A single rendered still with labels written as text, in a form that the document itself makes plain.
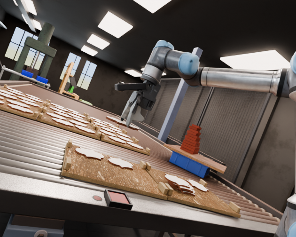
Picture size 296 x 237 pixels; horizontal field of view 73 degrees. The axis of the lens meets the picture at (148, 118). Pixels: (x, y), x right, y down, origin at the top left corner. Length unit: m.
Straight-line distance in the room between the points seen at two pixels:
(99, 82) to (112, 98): 1.06
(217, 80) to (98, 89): 10.48
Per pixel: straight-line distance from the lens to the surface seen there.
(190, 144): 1.83
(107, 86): 11.25
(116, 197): 0.68
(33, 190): 0.62
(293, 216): 0.62
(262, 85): 0.79
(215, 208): 1.02
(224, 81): 0.81
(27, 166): 0.74
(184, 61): 0.73
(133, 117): 0.73
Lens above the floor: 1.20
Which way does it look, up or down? 1 degrees down
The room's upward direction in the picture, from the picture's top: 22 degrees clockwise
